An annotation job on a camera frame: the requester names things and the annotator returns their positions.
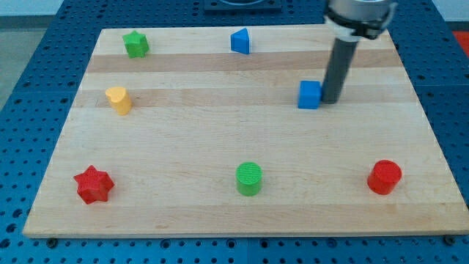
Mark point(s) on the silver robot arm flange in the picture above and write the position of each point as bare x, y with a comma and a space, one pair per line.
352, 20

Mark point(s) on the blue cube block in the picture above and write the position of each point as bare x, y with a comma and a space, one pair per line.
309, 96

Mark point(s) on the yellow heart block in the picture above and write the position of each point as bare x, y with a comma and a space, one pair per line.
119, 100

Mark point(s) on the green cylinder block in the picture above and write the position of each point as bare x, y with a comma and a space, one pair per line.
249, 178

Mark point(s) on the wooden board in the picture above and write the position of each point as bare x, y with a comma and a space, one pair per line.
199, 110

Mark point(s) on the blue triangle block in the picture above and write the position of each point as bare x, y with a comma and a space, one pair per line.
240, 41

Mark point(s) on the green star block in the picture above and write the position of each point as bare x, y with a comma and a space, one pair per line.
136, 44

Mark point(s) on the grey pusher rod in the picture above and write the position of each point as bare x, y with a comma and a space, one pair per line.
337, 70

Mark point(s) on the red star block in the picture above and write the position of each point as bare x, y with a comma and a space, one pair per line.
93, 185

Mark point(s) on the red cylinder block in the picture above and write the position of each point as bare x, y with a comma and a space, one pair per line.
384, 177

